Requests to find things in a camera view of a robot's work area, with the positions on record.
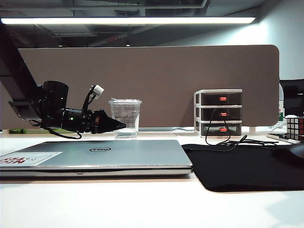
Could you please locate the brown desk partition panel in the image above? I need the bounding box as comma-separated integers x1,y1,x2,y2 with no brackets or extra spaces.
0,44,280,130

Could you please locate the silver Dell laptop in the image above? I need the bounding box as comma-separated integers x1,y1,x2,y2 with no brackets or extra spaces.
0,139,193,178

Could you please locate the flat silver keyboard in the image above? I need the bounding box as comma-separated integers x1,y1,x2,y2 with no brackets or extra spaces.
266,133,304,144

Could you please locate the black Rubik's cube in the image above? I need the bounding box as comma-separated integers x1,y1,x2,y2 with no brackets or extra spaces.
286,115,304,141

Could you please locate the dark drawer with red handle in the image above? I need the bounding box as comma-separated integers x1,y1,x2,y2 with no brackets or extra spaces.
200,92,243,106
200,123,242,137
200,108,243,121

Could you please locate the black Lenovo mouse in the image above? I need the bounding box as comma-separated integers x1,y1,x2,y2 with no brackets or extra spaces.
272,143,304,167

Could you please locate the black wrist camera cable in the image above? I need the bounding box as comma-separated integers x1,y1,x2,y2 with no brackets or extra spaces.
82,91,97,113

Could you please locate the black mouse pad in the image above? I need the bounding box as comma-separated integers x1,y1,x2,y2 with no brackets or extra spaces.
181,143,304,192

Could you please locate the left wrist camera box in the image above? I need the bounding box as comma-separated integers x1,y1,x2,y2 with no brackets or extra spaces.
89,83,105,101

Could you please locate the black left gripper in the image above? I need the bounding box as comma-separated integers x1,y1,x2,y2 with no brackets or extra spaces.
60,108,127,134

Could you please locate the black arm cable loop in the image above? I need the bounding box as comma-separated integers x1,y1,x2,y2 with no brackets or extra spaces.
40,123,83,140

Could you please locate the thin black mouse cable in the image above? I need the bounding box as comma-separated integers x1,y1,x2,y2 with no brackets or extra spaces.
205,108,280,152

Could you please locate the white desk cable slot cover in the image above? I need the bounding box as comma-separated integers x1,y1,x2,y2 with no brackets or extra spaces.
71,132,180,139

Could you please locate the white drawer organizer frame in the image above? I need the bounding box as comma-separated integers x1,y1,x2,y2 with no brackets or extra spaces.
193,89,243,138

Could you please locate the white bottle with green label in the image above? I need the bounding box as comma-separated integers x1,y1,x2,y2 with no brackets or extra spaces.
278,84,286,124

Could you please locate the clear plastic coffee cup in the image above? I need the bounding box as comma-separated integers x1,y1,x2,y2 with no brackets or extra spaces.
108,97,143,140

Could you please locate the long ceiling light strip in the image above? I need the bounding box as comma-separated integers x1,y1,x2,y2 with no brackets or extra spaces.
0,17,257,25

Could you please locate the white red laptop sticker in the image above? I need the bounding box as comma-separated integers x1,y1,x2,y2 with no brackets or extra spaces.
0,152,64,166

